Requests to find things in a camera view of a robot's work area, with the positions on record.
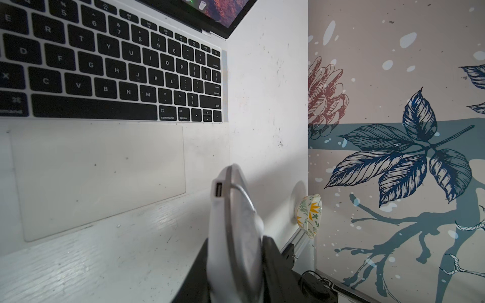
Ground silver laptop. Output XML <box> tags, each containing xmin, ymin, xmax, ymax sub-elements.
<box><xmin>1</xmin><ymin>1</ymin><xmax>254</xmax><ymax>256</ymax></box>

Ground white wireless mouse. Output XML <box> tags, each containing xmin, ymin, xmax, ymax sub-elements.
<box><xmin>207</xmin><ymin>164</ymin><xmax>264</xmax><ymax>302</ymax></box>

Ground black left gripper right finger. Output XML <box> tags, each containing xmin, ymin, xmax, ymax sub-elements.
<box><xmin>262</xmin><ymin>236</ymin><xmax>306</xmax><ymax>303</ymax></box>

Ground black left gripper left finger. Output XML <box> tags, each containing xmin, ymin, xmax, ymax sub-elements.
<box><xmin>172</xmin><ymin>239</ymin><xmax>210</xmax><ymax>303</ymax></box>

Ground floral yellow small dish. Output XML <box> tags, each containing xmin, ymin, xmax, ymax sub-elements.
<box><xmin>294</xmin><ymin>194</ymin><xmax>322</xmax><ymax>239</ymax></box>

